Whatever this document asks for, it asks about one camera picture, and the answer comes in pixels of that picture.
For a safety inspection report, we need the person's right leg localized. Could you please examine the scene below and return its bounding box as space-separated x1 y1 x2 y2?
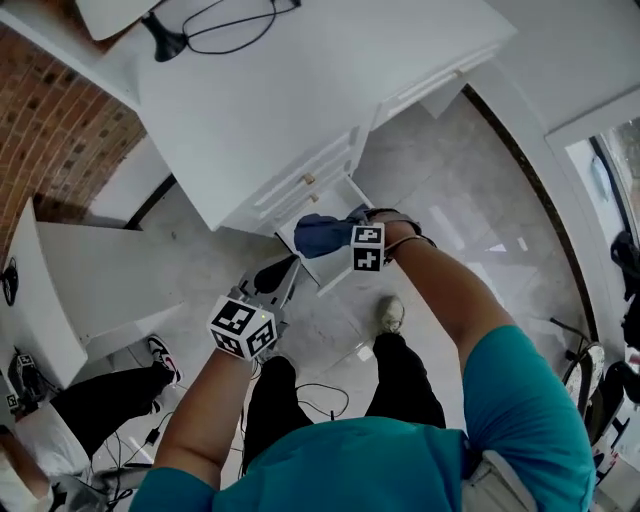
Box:
363 331 447 431

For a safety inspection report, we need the white flat panel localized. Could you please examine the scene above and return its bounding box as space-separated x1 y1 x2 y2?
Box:
74 0 169 42

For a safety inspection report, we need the person's teal shirt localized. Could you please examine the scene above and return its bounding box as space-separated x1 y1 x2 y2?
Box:
133 324 597 512

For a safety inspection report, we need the person's right forearm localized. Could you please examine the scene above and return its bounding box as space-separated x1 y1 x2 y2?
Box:
382 222 517 374

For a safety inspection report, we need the white desk with drawers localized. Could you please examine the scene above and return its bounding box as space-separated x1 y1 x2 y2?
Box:
0 0 519 235

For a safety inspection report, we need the white crumpled cloth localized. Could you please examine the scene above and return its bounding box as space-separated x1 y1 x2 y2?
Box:
0 412 94 512

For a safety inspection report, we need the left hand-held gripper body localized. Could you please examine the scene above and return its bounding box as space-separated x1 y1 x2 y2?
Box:
207 272 289 361

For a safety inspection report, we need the person's leg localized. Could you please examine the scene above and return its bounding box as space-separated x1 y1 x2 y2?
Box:
241 354 315 474
363 331 447 431
48 363 174 460

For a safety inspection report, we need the person's left leg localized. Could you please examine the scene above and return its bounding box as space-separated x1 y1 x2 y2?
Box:
241 354 315 474

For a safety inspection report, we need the black cable on desk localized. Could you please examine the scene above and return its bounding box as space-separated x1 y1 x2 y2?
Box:
181 0 303 56

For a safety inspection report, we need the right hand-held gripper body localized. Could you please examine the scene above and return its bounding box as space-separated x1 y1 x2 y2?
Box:
351 208 438 274

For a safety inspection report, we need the beige waist pouch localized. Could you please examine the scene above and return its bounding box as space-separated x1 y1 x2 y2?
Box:
462 448 539 512

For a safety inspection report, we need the black hanging clothing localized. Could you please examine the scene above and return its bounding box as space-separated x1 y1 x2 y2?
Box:
609 229 640 304

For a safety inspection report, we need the black floor cable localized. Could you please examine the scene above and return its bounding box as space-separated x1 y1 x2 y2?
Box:
294 381 351 422

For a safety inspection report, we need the person's grey shoe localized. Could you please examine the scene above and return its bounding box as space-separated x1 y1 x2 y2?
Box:
374 294 406 335

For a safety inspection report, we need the white drawer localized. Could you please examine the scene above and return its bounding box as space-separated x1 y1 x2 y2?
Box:
273 174 377 299

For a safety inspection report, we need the black corded device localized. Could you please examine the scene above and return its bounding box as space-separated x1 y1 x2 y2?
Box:
1 256 20 307

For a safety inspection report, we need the spare hand-held gripper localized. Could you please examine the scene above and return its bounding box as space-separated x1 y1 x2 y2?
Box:
0 351 49 417

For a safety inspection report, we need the black stand base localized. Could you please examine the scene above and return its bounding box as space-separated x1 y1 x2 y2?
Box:
141 9 190 64

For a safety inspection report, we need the person's left forearm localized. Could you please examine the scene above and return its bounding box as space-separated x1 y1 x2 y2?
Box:
154 344 257 492

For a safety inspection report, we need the white low shelf unit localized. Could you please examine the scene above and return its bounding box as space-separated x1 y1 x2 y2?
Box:
0 198 187 389

